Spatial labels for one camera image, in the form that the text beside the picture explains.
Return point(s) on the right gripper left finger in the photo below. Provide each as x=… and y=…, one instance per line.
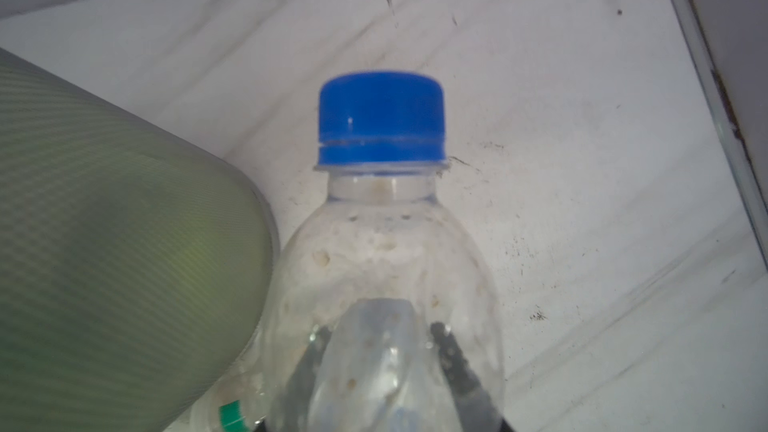
x=289, y=408

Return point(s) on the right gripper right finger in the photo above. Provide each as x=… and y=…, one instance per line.
x=474, y=406

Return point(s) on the tall blue cap bottle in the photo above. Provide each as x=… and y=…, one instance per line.
x=377, y=263

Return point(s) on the grey mesh waste bin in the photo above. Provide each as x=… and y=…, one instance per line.
x=134, y=265

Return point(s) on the clear bottle green cap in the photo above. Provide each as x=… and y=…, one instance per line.
x=236, y=402

